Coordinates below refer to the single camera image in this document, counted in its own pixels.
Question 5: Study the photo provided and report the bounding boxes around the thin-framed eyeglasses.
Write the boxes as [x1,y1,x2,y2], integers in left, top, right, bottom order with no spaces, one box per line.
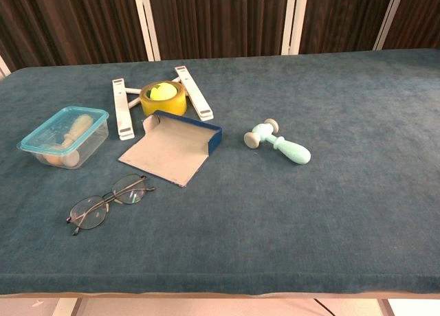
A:
[65,173,157,236]

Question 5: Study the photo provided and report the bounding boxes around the clear blue plastic container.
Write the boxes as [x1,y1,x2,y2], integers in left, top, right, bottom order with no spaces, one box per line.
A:
[16,105,110,170]

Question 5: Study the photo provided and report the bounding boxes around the yellow tape roll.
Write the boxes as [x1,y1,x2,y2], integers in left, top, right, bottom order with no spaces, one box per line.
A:
[139,80,188,117]

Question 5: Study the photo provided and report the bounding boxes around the mint green toy hammer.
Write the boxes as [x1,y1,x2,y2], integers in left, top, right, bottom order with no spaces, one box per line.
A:
[243,118,311,166]

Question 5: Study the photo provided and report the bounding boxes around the yellow-green tennis ball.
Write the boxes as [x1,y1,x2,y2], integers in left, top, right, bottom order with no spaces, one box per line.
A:
[148,82,177,101]

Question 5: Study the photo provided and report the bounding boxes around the blue table cloth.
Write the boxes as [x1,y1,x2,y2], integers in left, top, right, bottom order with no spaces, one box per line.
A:
[0,47,440,295]

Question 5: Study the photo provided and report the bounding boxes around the white folding laptop stand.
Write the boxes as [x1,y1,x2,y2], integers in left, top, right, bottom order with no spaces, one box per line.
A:
[111,65,215,142]

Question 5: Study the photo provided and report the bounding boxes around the cream wooden toy mallet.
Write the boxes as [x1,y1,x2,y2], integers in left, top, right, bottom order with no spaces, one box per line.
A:
[43,114,94,168]

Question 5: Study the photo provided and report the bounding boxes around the white table leg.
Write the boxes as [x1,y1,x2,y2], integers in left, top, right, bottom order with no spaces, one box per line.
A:
[377,297,397,316]
[51,297,84,316]

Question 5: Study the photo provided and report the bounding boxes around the black floor cable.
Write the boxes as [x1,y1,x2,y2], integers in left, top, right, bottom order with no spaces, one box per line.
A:
[313,297,337,316]

